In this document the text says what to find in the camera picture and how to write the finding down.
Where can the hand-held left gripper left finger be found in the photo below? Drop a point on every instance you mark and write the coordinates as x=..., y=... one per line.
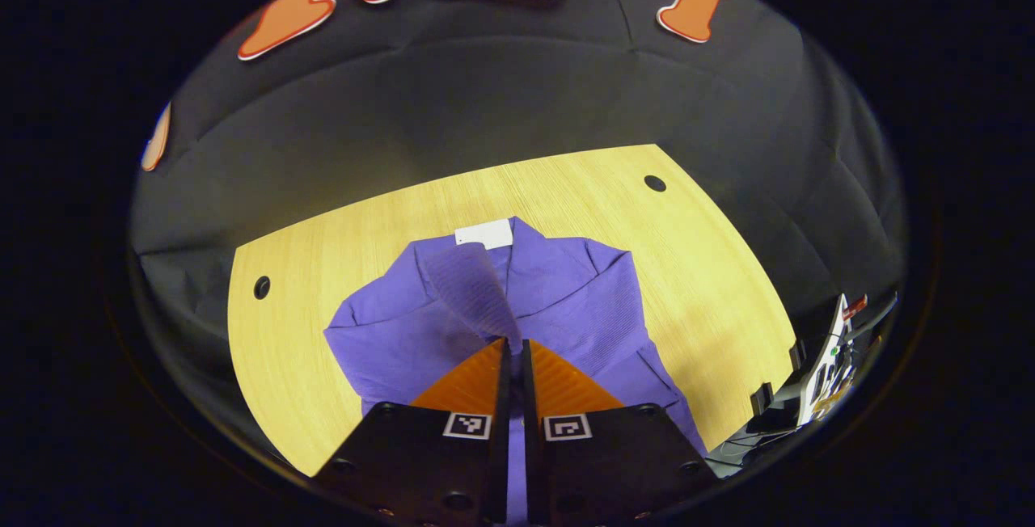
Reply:
x=501, y=462

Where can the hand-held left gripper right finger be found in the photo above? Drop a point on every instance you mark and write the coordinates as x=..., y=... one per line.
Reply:
x=532, y=462

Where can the purple button shirt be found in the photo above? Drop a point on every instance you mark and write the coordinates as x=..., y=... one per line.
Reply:
x=566, y=293

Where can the black table clamp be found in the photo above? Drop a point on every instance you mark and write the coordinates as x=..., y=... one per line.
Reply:
x=798, y=354
x=763, y=400

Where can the white electronic device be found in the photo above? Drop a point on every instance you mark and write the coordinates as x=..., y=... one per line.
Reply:
x=833, y=357

